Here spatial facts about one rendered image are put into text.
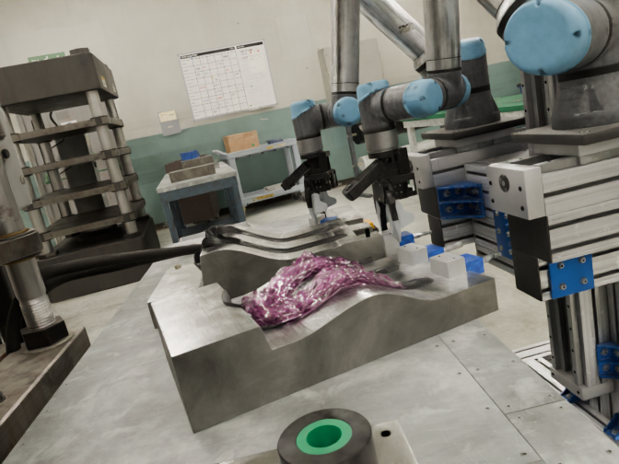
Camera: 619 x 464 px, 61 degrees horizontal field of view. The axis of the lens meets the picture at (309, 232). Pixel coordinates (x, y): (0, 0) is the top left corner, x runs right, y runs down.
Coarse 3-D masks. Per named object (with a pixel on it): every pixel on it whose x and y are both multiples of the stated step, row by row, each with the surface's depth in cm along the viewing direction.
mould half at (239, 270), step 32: (320, 224) 132; (224, 256) 106; (256, 256) 106; (288, 256) 109; (352, 256) 108; (384, 256) 109; (160, 288) 114; (192, 288) 109; (224, 288) 107; (256, 288) 108
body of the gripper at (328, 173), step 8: (320, 152) 153; (328, 152) 154; (312, 160) 155; (320, 160) 153; (328, 160) 154; (312, 168) 155; (320, 168) 154; (328, 168) 153; (304, 176) 155; (312, 176) 154; (320, 176) 153; (328, 176) 155; (312, 184) 155; (320, 184) 155; (328, 184) 152; (336, 184) 159; (312, 192) 157
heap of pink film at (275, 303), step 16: (304, 256) 90; (320, 256) 91; (288, 272) 89; (304, 272) 88; (320, 272) 82; (336, 272) 82; (352, 272) 80; (368, 272) 83; (272, 288) 87; (288, 288) 86; (304, 288) 81; (320, 288) 80; (336, 288) 78; (352, 288) 78; (256, 304) 81; (272, 304) 79; (288, 304) 78; (304, 304) 77; (320, 304) 77; (256, 320) 79; (272, 320) 77; (288, 320) 77
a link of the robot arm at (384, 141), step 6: (384, 132) 115; (390, 132) 115; (396, 132) 117; (366, 138) 118; (372, 138) 116; (378, 138) 116; (384, 138) 115; (390, 138) 116; (396, 138) 117; (366, 144) 119; (372, 144) 116; (378, 144) 116; (384, 144) 116; (390, 144) 116; (396, 144) 117; (372, 150) 117; (378, 150) 116; (384, 150) 116
